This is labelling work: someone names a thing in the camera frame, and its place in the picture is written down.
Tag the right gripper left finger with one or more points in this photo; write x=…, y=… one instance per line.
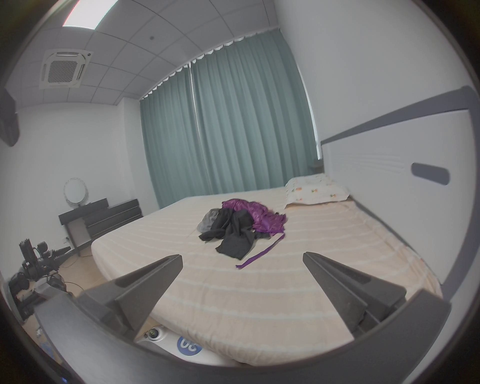
x=142, y=292

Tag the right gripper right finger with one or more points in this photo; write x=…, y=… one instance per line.
x=345, y=296

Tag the black T-shirt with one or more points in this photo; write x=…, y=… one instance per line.
x=234, y=240

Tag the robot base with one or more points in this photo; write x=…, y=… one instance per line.
x=168, y=348

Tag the bed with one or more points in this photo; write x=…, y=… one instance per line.
x=225, y=300

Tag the black dressing table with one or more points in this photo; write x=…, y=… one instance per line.
x=108, y=219

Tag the grey knit garment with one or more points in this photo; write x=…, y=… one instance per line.
x=208, y=221

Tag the white printed pillow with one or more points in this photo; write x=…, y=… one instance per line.
x=315, y=191

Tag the purple satin garment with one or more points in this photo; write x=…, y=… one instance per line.
x=262, y=213

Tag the round white mirror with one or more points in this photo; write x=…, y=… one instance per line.
x=76, y=191

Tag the grey bedside table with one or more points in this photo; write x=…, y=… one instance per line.
x=317, y=164

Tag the blue-green curtain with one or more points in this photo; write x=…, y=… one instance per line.
x=255, y=112
x=168, y=142

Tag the ceiling air conditioner vent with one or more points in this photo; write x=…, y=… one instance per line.
x=65, y=69

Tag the ceiling light panel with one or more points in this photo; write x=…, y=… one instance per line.
x=88, y=13

